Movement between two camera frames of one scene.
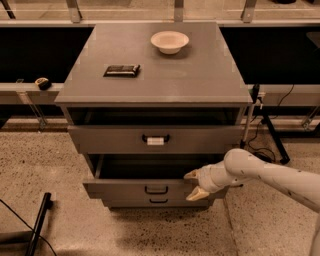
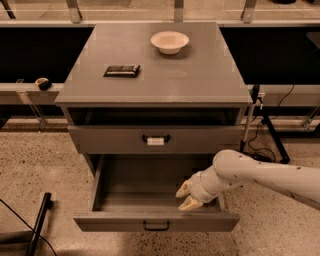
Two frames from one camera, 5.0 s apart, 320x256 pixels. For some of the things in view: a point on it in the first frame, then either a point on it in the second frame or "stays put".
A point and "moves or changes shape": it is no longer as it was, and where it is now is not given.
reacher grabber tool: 255,90 stays put
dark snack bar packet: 121,71 stays put
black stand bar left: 47,204 stays put
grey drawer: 147,176 moves or changes shape
